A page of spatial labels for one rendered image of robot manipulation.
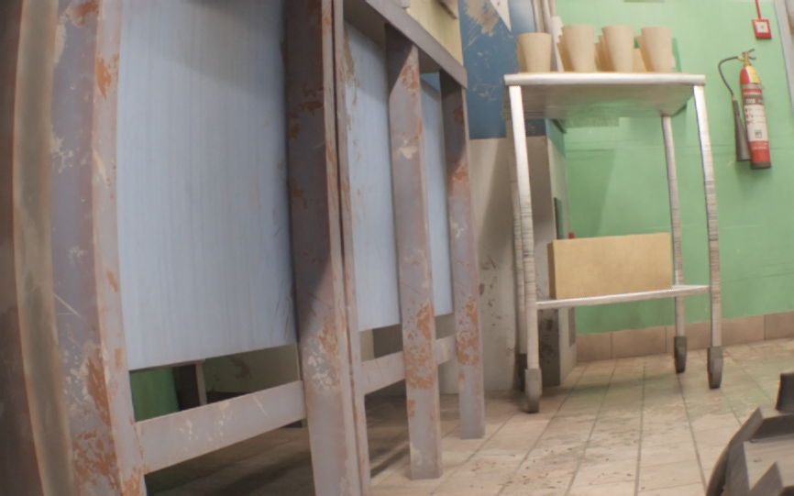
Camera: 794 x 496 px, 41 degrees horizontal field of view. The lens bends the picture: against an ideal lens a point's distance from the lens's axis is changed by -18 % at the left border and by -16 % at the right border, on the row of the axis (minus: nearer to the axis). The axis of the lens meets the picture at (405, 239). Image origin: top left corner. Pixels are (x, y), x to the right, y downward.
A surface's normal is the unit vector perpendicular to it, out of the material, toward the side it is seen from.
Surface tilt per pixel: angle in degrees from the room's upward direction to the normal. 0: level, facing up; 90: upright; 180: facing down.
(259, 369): 90
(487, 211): 90
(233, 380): 90
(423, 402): 90
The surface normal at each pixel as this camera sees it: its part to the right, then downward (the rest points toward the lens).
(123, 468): 0.98, -0.07
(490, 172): -0.20, -0.02
